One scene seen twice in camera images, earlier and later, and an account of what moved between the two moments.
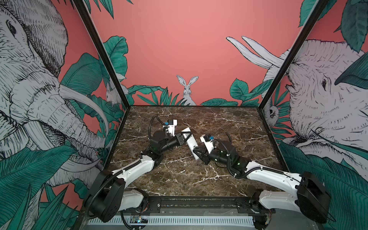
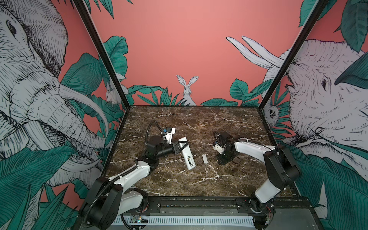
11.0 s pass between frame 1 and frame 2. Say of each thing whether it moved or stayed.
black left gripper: moved
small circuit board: stayed
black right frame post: stayed
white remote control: moved
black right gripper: moved
